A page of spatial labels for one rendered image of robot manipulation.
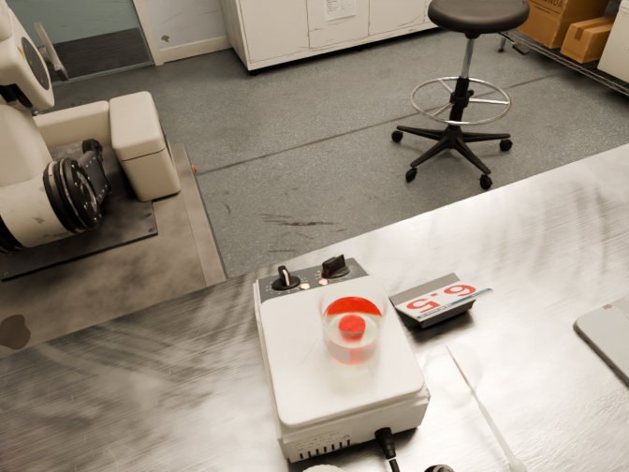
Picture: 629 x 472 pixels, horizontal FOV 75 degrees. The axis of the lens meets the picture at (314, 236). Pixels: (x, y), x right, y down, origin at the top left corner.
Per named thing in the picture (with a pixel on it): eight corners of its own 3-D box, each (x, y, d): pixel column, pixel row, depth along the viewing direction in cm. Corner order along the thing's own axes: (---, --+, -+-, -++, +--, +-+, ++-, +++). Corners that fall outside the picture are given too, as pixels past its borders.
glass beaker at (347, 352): (388, 379, 33) (396, 325, 28) (322, 382, 34) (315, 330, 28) (379, 316, 38) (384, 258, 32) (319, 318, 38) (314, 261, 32)
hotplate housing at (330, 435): (255, 293, 51) (242, 250, 45) (358, 270, 52) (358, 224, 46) (291, 496, 35) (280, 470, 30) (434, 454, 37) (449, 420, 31)
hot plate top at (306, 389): (258, 306, 40) (256, 301, 39) (377, 278, 41) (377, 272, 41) (281, 433, 32) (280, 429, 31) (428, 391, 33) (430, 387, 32)
